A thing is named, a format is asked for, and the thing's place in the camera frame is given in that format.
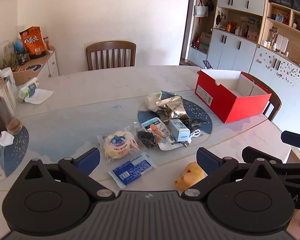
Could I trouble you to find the brown wooden chair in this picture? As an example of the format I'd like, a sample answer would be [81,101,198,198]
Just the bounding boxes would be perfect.
[243,72,282,121]
[85,41,137,70]

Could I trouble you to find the light blue carton box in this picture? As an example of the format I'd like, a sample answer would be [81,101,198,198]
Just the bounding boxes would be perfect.
[168,119,190,142]

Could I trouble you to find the brown wooden chair right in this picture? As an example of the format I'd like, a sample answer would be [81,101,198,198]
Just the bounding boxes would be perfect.
[243,72,282,121]

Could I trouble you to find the clear glass tumbler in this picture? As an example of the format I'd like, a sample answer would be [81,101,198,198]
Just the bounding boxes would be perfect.
[0,77,23,135]

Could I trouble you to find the round blue placemat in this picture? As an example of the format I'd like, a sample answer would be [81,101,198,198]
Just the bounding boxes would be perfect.
[138,95,212,134]

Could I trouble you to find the white green blue pouch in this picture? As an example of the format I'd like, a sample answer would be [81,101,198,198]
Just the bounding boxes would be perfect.
[145,90,179,112]

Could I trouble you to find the white usb cable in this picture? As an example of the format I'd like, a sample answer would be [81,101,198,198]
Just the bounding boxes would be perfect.
[182,128,202,148]

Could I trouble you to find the black seeds snack packet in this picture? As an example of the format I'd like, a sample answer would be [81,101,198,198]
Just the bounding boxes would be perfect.
[134,122,158,148]

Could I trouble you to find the orange snack bag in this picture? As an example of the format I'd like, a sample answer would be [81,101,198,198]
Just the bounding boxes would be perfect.
[19,27,46,60]

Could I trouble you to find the blueberry bread clear package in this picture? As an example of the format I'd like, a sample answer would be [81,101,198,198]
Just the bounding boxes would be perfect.
[97,126,146,164]

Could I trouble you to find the white drawer sideboard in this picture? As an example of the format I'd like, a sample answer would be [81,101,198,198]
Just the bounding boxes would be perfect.
[13,46,59,86]

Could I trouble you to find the red cardboard shoe box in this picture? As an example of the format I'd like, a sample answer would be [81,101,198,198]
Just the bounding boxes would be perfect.
[195,69,271,124]

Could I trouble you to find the hanging grey tote bag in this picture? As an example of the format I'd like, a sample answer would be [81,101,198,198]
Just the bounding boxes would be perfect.
[194,0,209,18]

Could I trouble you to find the blue white wipes packet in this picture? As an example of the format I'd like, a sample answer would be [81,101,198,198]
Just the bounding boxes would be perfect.
[108,152,157,189]

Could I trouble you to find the crumpled white tissue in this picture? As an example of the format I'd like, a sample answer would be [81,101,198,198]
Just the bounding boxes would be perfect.
[0,131,14,147]

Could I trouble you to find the tissue pack with tissue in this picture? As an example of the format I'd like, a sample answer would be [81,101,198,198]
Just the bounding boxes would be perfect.
[18,77,53,105]

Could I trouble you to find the chicken breast white pouch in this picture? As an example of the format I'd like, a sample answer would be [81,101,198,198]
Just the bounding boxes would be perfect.
[141,118,185,151]

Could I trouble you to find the brown wooden chair far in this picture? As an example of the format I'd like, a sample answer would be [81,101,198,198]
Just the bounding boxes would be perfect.
[85,41,137,70]

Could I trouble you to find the silver foil snack bag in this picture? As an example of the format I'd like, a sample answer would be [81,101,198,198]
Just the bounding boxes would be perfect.
[156,96,189,120]

